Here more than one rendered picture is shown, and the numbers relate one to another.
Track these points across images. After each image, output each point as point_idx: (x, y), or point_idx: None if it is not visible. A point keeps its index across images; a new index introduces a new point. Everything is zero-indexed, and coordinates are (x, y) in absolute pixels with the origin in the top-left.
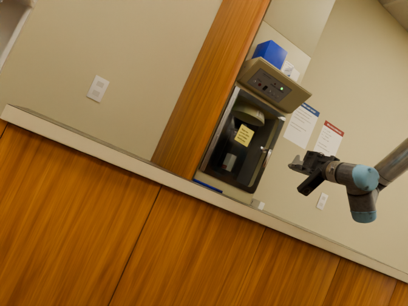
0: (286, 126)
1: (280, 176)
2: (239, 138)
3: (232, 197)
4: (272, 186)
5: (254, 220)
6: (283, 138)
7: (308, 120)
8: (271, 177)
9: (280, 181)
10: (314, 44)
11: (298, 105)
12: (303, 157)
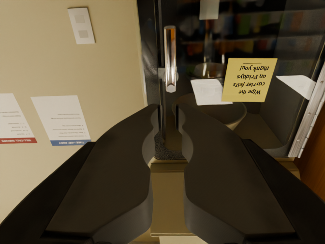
0: (82, 109)
1: (30, 35)
2: (260, 67)
3: None
4: (30, 10)
5: None
6: (73, 93)
7: (59, 130)
8: (44, 25)
9: (22, 26)
10: (164, 243)
11: (154, 197)
12: (21, 85)
